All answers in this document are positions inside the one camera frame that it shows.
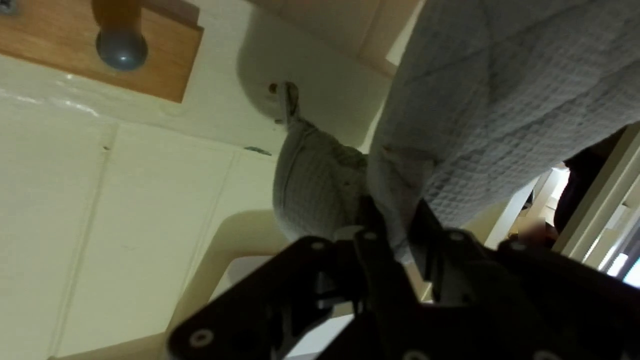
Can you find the metal wall hook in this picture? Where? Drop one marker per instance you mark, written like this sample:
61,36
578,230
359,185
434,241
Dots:
281,101

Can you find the grey quilted oven mitt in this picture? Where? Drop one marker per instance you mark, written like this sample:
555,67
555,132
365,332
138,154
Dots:
501,101

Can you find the wooden peg rack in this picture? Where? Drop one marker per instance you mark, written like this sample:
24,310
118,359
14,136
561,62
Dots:
61,41

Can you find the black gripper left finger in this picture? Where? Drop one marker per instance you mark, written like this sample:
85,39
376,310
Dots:
286,306

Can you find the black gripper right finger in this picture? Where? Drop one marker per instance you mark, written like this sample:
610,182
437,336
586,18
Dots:
526,306

